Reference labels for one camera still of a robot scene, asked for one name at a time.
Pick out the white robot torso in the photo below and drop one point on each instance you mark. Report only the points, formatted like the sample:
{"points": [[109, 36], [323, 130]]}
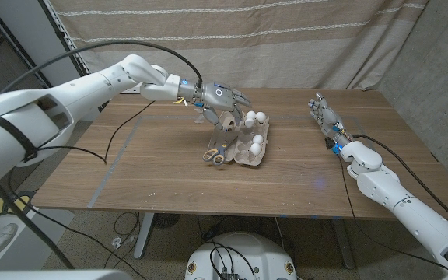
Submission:
{"points": [[53, 275]]}

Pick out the grey cardboard egg carton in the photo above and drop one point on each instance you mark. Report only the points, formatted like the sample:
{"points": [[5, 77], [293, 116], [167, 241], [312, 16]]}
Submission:
{"points": [[243, 153]]}

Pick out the white table leg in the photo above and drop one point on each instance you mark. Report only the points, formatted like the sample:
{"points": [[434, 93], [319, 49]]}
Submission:
{"points": [[144, 233], [344, 245]]}

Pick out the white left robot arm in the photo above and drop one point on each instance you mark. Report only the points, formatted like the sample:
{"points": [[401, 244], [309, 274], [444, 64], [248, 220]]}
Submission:
{"points": [[92, 85]]}

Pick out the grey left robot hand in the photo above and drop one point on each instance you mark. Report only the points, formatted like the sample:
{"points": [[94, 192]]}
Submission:
{"points": [[218, 95]]}

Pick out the black ribbed round object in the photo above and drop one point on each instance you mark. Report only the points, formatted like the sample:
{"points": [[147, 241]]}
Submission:
{"points": [[167, 219]]}

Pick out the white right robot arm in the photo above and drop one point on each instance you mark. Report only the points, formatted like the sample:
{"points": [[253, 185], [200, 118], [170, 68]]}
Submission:
{"points": [[410, 210]]}

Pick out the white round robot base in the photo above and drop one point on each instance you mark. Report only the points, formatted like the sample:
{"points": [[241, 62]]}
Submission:
{"points": [[263, 256]]}

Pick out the small white plug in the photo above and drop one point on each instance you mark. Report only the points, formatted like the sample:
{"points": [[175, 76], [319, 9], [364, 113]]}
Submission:
{"points": [[116, 243]]}

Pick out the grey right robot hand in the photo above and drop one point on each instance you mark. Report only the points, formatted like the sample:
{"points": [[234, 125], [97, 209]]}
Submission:
{"points": [[331, 118]]}

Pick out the black slanted frame post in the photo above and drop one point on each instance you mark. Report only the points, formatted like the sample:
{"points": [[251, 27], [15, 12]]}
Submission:
{"points": [[58, 31]]}

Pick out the beige striped curtain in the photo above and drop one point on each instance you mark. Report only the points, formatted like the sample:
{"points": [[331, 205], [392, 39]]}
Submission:
{"points": [[286, 46]]}

